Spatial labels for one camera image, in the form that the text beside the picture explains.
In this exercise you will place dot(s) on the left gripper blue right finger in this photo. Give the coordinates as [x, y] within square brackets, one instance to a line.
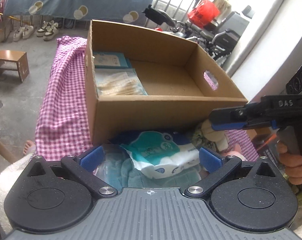
[220, 169]

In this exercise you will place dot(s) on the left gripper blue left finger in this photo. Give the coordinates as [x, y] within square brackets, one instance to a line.
[80, 168]

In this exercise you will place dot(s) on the teal towel cloth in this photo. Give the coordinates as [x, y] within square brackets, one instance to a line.
[118, 171]

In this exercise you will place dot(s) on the blue white wipes pack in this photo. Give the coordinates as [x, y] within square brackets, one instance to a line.
[158, 154]

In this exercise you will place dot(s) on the cotton swabs plastic bag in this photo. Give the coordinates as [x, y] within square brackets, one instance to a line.
[112, 82]

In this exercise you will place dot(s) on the right hand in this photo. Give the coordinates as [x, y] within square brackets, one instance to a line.
[292, 163]

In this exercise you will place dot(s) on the beige round powder puff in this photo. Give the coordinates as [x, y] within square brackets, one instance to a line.
[218, 137]

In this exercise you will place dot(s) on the green floral cloth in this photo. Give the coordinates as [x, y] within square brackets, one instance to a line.
[200, 141]

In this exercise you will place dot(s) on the pink white checkered cloth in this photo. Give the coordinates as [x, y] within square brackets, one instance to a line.
[63, 125]

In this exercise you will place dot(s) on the bare foot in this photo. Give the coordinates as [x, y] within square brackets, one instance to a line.
[29, 147]

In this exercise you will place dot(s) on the brown cardboard box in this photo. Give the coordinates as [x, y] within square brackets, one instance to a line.
[183, 83]

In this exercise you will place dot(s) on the grey wheelchair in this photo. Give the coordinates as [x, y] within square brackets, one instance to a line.
[218, 43]

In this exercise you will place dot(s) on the teal small carton box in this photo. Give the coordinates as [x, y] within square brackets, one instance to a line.
[111, 60]

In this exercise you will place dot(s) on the small brown wooden stool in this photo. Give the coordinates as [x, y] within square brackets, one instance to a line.
[14, 61]

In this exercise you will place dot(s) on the red plastic bag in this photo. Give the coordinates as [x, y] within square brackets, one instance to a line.
[203, 13]

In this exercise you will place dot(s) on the green white sneaker pair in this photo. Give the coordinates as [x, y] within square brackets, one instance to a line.
[48, 30]

